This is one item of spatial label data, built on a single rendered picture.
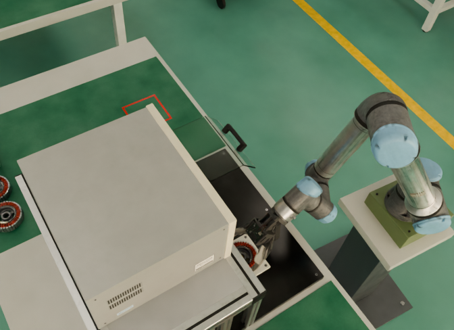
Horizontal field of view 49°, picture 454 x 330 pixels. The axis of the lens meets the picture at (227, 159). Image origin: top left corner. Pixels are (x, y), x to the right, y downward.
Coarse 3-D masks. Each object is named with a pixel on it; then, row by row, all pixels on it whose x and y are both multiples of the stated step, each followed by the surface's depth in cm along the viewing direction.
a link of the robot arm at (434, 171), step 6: (426, 162) 169; (432, 162) 169; (426, 168) 167; (432, 168) 167; (438, 168) 167; (432, 174) 164; (438, 174) 165; (432, 180) 163; (438, 180) 165; (438, 186) 165; (402, 192) 174
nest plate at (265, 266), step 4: (244, 236) 177; (248, 236) 178; (236, 240) 176; (240, 240) 176; (244, 240) 177; (248, 240) 177; (252, 244) 176; (256, 248) 175; (244, 252) 174; (248, 260) 172; (264, 260) 173; (264, 264) 172; (268, 264) 172; (260, 268) 171; (264, 268) 171; (256, 272) 170; (260, 272) 170
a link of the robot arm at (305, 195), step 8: (296, 184) 158; (304, 184) 155; (312, 184) 154; (288, 192) 158; (296, 192) 156; (304, 192) 154; (312, 192) 154; (320, 192) 156; (288, 200) 156; (296, 200) 155; (304, 200) 155; (312, 200) 156; (296, 208) 156; (304, 208) 158; (312, 208) 158
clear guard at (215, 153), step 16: (176, 128) 168; (192, 128) 168; (208, 128) 169; (192, 144) 164; (208, 144) 165; (224, 144) 165; (208, 160) 161; (224, 160) 161; (240, 160) 162; (208, 176) 157
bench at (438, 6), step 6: (414, 0) 371; (420, 0) 366; (426, 0) 365; (438, 0) 352; (444, 0) 352; (426, 6) 364; (432, 6) 359; (438, 6) 354; (444, 6) 363; (450, 6) 366; (432, 12) 361; (438, 12) 361; (426, 18) 368; (432, 18) 363; (426, 24) 370; (432, 24) 370; (426, 30) 372
